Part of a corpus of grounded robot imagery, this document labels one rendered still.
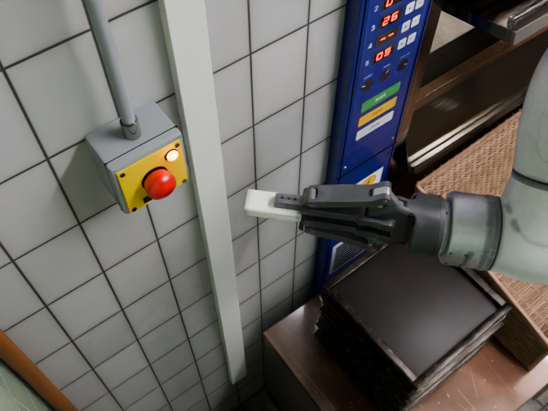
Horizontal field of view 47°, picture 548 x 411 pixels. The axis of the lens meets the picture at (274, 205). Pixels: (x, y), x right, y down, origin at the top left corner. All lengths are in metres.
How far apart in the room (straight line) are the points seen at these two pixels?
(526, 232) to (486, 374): 0.97
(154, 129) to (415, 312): 0.78
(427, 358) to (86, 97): 0.87
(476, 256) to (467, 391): 0.93
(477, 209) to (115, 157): 0.43
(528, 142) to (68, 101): 0.51
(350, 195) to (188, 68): 0.25
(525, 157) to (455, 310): 0.70
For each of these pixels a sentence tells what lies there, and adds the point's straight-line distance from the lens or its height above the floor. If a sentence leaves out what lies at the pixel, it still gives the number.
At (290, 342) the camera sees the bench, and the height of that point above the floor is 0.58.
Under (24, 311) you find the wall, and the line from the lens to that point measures 1.04.
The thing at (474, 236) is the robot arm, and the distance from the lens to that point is 0.75.
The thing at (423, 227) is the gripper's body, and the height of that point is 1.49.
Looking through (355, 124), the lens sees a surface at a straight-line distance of 1.15.
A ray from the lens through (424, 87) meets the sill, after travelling 1.33.
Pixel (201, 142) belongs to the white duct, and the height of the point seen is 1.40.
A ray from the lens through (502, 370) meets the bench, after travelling 1.71.
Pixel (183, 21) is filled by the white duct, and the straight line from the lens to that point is 0.76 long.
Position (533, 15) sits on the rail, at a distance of 1.12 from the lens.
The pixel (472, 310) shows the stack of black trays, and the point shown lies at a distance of 1.41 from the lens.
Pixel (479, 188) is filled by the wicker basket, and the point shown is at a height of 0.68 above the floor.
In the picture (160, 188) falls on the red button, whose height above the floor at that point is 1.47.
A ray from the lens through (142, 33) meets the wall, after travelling 0.76.
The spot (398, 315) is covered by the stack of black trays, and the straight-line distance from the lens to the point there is 1.37.
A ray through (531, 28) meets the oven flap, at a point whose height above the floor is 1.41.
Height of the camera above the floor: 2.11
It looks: 57 degrees down
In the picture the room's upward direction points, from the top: straight up
